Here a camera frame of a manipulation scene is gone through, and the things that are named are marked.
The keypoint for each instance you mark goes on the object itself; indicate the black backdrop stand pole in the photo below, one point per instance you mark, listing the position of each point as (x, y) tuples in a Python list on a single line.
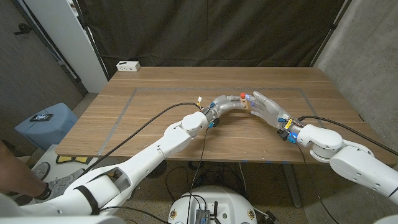
[(90, 37), (329, 29)]

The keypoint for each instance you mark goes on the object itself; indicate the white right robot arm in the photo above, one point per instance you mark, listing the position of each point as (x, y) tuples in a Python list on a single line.
[(351, 158)]

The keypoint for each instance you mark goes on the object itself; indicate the wooden block with holes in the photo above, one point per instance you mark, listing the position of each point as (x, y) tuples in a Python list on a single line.
[(245, 104)]

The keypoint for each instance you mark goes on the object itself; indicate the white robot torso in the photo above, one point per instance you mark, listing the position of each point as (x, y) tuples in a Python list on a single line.
[(230, 202)]

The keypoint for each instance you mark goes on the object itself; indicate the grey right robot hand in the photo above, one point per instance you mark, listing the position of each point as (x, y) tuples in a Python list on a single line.
[(270, 109)]

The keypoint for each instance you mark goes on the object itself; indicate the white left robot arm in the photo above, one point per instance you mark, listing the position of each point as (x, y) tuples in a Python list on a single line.
[(143, 161)]

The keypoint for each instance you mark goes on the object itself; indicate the grey sneaker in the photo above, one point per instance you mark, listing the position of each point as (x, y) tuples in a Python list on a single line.
[(40, 169), (62, 183)]

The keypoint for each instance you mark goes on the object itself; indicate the red screw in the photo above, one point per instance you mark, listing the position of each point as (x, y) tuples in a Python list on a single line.
[(242, 95)]

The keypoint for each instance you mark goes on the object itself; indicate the small grey electronics module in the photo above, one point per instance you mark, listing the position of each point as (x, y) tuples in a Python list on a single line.
[(202, 217)]

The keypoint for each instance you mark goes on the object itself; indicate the grey table leg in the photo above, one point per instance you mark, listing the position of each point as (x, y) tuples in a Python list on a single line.
[(292, 186)]

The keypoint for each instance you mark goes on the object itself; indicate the person's bare leg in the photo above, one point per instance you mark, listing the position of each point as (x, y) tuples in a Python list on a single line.
[(18, 180)]

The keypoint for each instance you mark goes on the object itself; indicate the blue plastic bin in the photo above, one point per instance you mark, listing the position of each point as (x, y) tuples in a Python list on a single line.
[(59, 127)]

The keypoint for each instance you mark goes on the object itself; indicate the white power strip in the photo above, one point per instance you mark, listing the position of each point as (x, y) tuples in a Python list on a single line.
[(128, 66)]

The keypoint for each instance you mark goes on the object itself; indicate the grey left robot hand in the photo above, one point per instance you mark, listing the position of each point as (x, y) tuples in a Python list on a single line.
[(224, 104)]

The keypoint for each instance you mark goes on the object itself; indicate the white floor mat yellow print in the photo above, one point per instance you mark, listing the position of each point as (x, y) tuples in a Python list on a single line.
[(93, 161)]

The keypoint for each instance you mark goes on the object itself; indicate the black backdrop curtain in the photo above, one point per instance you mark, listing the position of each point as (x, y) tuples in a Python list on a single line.
[(211, 31)]

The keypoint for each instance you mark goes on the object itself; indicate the round black fan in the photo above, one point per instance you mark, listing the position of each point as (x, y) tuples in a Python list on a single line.
[(157, 169)]

